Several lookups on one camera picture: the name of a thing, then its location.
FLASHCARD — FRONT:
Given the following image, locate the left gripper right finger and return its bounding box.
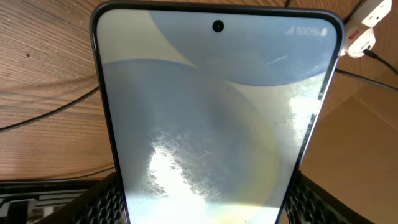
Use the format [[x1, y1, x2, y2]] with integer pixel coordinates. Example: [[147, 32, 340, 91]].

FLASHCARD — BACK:
[[284, 172, 373, 224]]

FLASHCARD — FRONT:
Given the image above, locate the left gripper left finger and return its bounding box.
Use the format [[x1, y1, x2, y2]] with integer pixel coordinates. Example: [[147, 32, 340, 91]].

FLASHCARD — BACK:
[[37, 172, 124, 224]]

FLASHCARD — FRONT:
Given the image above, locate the blue-screen Samsung smartphone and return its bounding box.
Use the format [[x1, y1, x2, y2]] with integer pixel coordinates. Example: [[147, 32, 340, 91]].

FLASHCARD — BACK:
[[90, 1, 345, 223]]

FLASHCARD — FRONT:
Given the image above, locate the brown cardboard backboard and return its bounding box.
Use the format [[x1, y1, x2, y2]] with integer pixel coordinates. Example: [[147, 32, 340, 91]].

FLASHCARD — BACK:
[[301, 74, 397, 223]]

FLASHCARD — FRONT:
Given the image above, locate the white power extension strip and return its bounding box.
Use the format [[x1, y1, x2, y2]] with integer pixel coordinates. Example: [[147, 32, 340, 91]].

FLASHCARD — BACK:
[[348, 0, 392, 27]]

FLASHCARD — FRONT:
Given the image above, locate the white USB wall charger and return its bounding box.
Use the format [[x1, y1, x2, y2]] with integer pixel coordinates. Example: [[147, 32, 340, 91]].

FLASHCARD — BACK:
[[340, 26, 376, 58]]

